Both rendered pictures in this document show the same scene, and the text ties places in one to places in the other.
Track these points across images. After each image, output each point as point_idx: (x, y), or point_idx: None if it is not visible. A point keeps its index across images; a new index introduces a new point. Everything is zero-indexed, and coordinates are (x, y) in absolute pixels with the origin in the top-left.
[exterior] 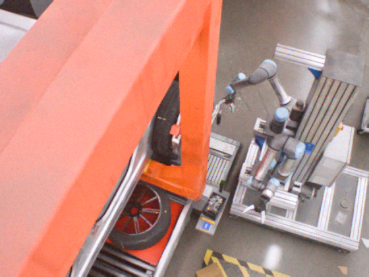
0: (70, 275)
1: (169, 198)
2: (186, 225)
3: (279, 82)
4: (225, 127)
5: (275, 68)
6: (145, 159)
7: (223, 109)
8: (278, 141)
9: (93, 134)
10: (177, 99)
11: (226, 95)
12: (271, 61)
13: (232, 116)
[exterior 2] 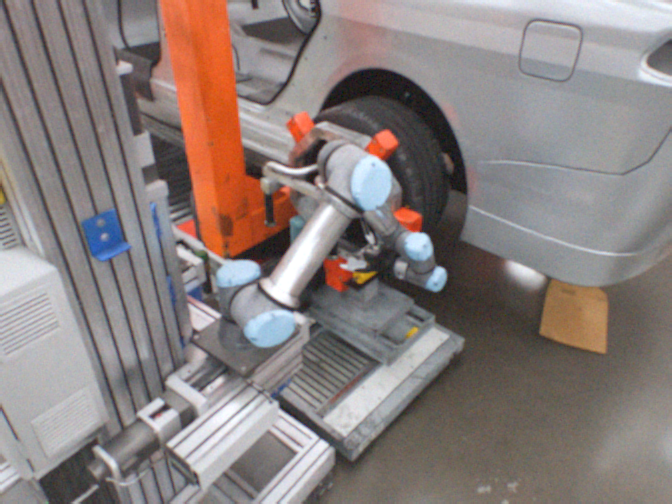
0: (157, 59)
1: (263, 264)
2: (220, 314)
3: (314, 227)
4: (419, 451)
5: (349, 188)
6: (292, 146)
7: (482, 468)
8: None
9: None
10: (357, 109)
11: (537, 495)
12: (371, 163)
13: (455, 482)
